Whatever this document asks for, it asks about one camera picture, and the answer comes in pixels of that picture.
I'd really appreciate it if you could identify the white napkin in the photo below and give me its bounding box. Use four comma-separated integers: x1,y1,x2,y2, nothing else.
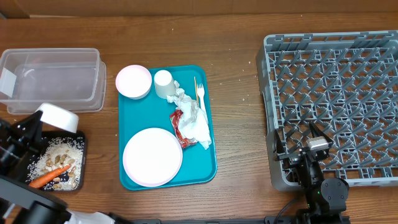
167,81,212,150

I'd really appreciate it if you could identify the green-white bowl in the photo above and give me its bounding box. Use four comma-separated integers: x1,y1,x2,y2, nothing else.
37,103,79,133

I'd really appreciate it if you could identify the red snack wrapper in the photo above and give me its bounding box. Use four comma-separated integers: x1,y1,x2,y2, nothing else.
170,110,198,149

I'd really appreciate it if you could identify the orange carrot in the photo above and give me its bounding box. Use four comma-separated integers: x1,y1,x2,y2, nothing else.
29,164,71,189

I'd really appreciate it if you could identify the pink bowl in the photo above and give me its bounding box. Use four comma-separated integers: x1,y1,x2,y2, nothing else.
116,65,152,100

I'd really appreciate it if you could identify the large white plate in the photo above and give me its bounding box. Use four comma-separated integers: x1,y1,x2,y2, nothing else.
122,128,183,187

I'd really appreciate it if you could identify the wooden chopstick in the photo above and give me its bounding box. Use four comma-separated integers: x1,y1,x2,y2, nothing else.
193,77,199,105

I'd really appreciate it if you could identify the white paper cup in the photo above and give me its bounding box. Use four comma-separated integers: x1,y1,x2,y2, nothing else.
154,70,176,99

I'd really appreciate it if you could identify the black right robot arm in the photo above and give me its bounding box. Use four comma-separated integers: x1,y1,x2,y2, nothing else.
274,123,350,224

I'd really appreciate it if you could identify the teal plastic tray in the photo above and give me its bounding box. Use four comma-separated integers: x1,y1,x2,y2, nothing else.
118,65,217,190

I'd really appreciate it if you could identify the grey dishwasher rack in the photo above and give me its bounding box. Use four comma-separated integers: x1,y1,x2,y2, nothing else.
256,30,397,191

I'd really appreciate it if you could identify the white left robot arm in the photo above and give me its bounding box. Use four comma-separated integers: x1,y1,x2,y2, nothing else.
1,108,131,224

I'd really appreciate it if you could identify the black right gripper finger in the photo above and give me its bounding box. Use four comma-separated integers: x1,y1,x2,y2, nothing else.
309,122,333,146
273,130,285,161

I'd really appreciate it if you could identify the black waste tray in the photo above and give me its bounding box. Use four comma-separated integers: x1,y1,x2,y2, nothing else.
18,129,88,192

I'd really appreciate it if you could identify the white plastic fork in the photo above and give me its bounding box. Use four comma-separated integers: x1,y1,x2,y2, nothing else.
197,84,207,117

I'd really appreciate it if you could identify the clear plastic bin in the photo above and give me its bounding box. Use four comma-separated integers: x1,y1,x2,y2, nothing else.
1,48,106,114

